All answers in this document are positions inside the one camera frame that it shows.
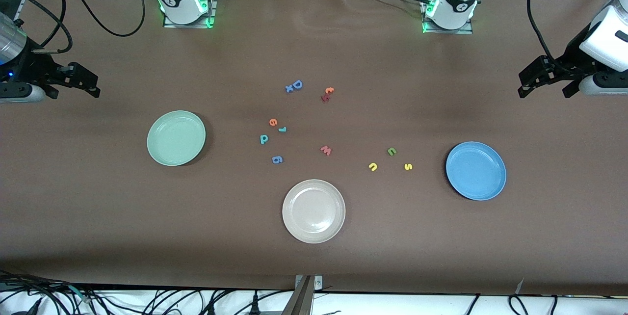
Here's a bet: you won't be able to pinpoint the brown table cover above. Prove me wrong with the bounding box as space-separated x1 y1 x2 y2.
0 0 628 297

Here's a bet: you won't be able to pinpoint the aluminium profile bar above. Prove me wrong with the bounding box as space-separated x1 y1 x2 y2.
281 276 314 315

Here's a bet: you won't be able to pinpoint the tangled black cables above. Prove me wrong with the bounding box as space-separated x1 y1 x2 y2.
0 270 104 315

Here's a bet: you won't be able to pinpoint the black looped cable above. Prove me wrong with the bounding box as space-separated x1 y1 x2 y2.
508 294 529 315

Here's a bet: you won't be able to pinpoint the beige plate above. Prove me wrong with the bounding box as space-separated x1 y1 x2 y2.
282 179 346 244

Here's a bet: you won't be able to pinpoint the blue plate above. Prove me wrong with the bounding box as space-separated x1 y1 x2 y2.
445 141 507 201

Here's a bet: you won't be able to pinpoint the small metal clamp bracket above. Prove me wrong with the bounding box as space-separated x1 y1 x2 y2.
294 275 323 291

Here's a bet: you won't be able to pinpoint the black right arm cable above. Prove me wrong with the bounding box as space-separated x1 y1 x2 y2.
0 0 146 55

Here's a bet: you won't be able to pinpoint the light green plate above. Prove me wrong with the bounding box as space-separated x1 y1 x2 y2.
147 110 207 166

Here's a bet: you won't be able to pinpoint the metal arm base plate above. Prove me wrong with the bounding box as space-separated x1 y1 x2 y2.
163 0 217 29
421 0 474 35

